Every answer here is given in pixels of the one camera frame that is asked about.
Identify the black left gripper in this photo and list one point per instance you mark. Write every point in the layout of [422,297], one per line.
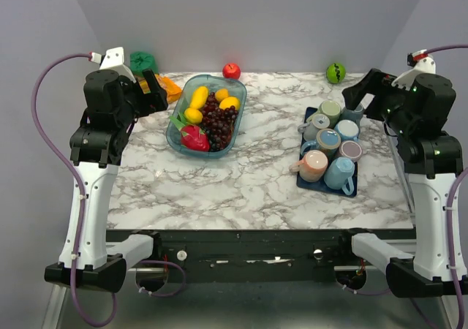
[150,102]

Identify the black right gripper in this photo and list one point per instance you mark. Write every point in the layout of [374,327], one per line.
[376,82]

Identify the blue butterfly mug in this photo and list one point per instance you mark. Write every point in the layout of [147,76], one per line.
[327,141]

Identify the purple mug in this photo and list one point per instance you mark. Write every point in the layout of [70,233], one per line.
[351,150]

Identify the light blue faceted mug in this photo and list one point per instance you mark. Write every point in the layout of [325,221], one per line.
[339,175]

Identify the pink mug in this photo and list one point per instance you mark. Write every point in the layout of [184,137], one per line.
[311,167]

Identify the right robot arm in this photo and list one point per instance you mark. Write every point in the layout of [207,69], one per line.
[433,162]

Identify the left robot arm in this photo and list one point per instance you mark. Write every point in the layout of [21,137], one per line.
[114,103]

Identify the dark teal mug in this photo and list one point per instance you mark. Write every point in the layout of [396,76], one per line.
[353,115]

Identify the green mug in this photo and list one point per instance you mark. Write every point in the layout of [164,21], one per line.
[332,110]

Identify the light blue white mug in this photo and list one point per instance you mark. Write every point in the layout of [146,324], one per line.
[347,130]

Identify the grey white mug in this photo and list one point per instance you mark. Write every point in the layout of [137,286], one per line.
[313,125]

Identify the orange snack bag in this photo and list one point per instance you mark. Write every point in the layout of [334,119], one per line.
[173,91]

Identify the green black ball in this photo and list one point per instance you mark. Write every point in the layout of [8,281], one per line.
[335,73]

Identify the yellow lemon left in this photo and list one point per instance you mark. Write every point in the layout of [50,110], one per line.
[193,115]

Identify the yellow lemon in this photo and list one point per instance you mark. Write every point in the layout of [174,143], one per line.
[229,103]
[193,115]

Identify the yellow mango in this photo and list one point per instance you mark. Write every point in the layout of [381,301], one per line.
[199,97]

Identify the red dragon fruit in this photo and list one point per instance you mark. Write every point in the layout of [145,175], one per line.
[186,134]

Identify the small orange fruit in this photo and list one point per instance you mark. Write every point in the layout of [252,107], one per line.
[221,94]

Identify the dark purple grapes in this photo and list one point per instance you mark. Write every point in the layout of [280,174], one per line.
[218,124]

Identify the yellow lemon right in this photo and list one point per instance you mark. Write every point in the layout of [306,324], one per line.
[229,103]

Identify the red apple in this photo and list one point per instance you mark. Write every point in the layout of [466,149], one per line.
[231,71]

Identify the dark blue tray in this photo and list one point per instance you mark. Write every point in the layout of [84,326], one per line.
[320,186]

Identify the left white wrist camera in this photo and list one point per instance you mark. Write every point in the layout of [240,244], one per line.
[114,59]

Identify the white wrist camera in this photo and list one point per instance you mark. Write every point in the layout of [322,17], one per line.
[419,62]
[114,59]

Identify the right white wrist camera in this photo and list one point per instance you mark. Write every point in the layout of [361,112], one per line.
[419,62]

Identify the black table frame rail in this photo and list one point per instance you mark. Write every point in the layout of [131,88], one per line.
[238,256]

